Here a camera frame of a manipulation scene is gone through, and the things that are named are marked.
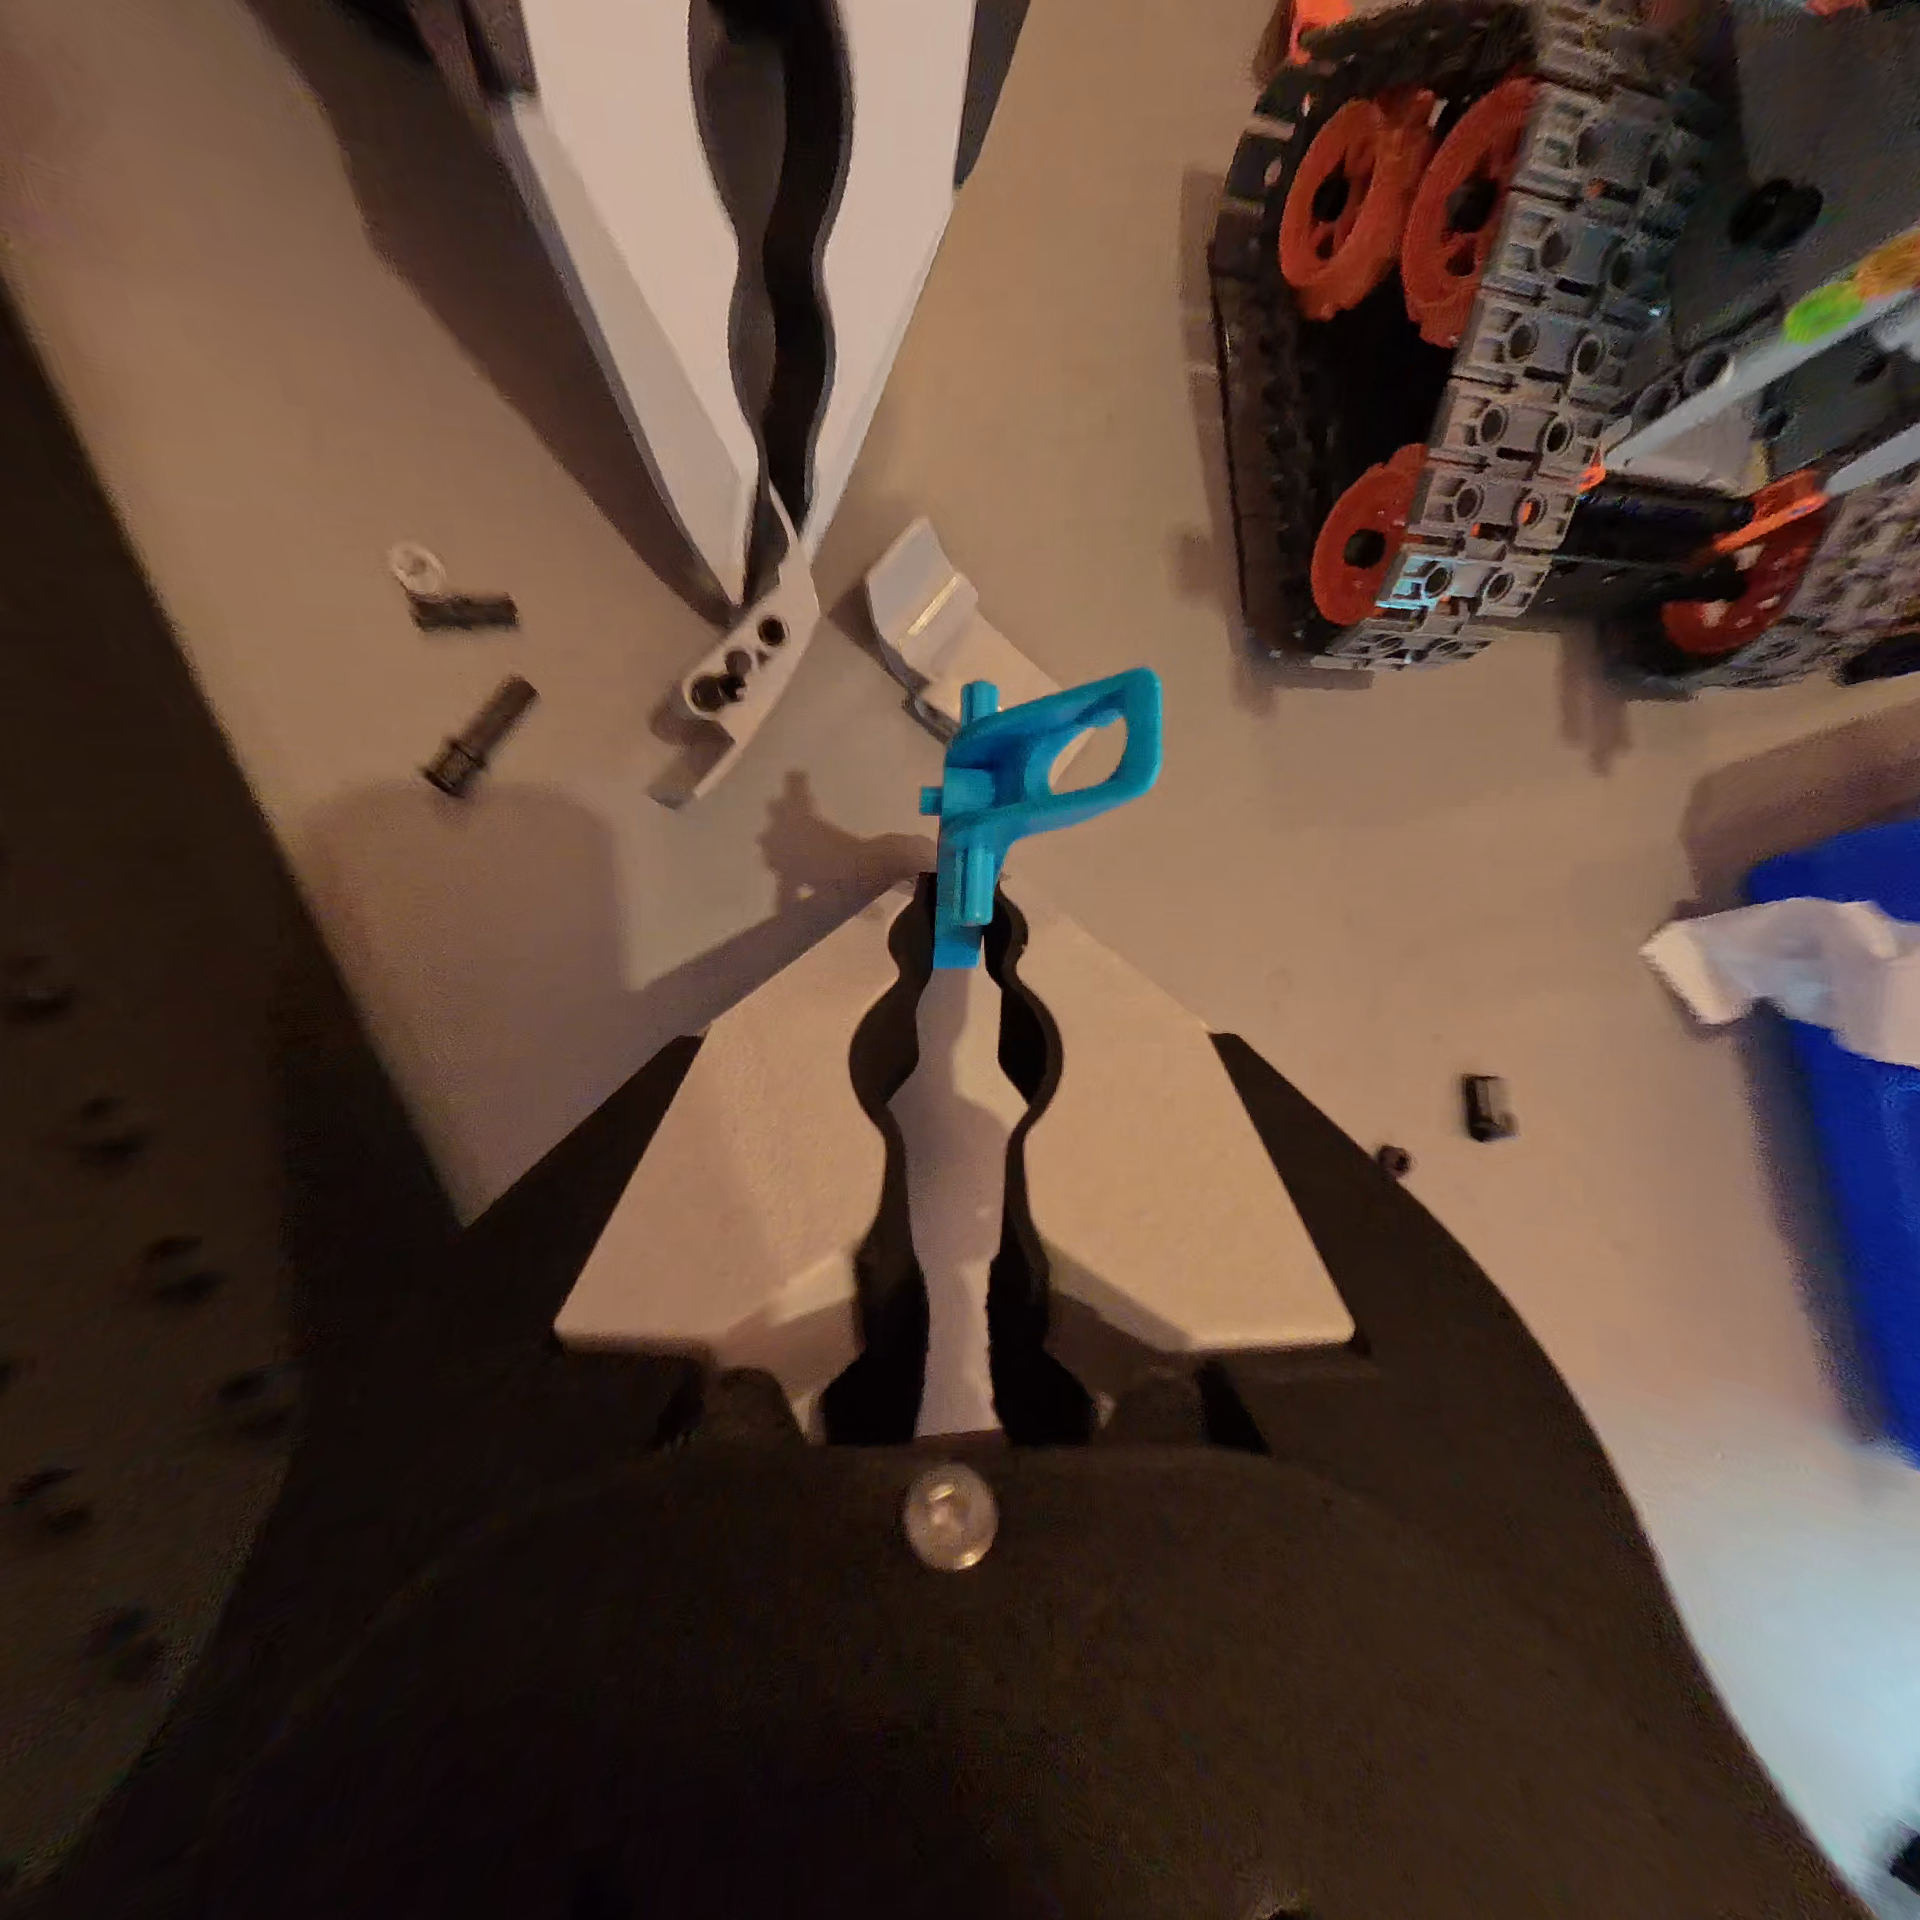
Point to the grey orange tracked toy robot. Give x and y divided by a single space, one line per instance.
1575 300

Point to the blue storage bin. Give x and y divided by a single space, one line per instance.
1858 1200

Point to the black perforated chair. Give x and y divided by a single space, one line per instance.
119 1200

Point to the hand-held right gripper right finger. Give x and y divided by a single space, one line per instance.
1185 1200

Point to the grey curved panel assembly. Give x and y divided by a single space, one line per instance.
750 672
930 613

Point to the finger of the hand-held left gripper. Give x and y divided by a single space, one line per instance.
899 152
631 179

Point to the black pin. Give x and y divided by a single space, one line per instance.
482 734

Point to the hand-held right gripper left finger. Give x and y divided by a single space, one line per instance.
737 1186

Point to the black connector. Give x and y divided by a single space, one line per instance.
467 610

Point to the small grey bush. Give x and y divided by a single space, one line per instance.
415 567

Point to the clear plastic bag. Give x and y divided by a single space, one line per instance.
1783 960

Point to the teal separator tool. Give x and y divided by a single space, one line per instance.
985 794

